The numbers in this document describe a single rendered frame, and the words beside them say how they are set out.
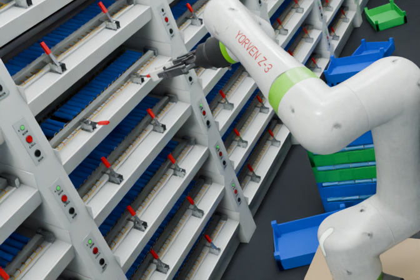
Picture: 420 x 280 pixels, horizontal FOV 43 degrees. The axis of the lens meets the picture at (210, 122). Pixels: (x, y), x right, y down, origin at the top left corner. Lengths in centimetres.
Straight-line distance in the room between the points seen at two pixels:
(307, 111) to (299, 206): 136
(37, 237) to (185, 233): 62
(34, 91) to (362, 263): 91
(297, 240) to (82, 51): 115
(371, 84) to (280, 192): 146
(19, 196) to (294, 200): 135
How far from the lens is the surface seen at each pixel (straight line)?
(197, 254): 208
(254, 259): 220
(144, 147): 174
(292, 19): 290
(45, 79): 147
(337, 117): 103
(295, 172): 257
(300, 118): 104
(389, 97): 108
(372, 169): 213
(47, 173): 142
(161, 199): 181
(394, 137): 118
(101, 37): 163
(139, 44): 189
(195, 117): 194
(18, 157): 137
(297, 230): 225
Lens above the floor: 146
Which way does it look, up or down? 27 degrees down
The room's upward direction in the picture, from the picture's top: 22 degrees counter-clockwise
